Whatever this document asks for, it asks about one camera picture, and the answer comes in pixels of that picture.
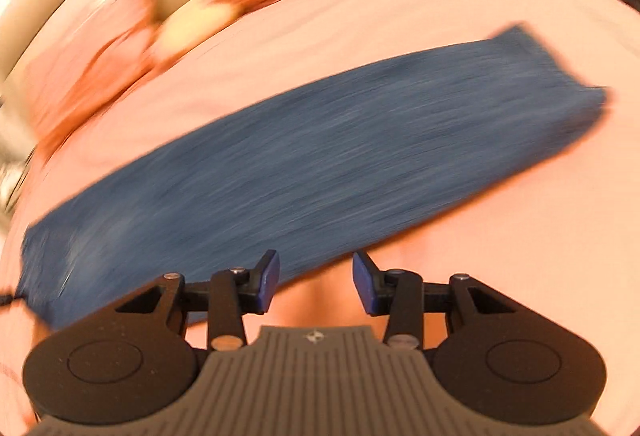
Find orange bed duvet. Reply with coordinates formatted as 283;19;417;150
0;0;640;436

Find yellow cushion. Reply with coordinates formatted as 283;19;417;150
153;0;242;63

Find blue denim jeans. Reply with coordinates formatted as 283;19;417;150
17;26;606;330

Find small orange pillow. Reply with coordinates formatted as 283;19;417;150
8;0;157;158

